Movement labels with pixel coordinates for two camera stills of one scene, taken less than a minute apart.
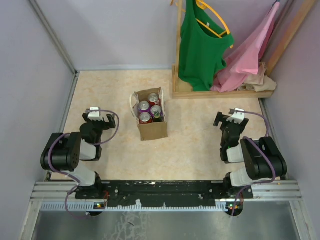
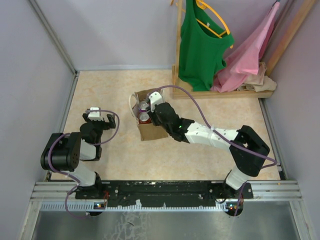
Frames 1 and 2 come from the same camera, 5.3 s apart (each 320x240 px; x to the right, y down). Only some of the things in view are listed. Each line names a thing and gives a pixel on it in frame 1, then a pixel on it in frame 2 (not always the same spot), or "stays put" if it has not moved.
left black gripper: (85, 116) stays put
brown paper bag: (151, 130) stays put
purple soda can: (143, 106) stays put
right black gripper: (222, 118) → (152, 115)
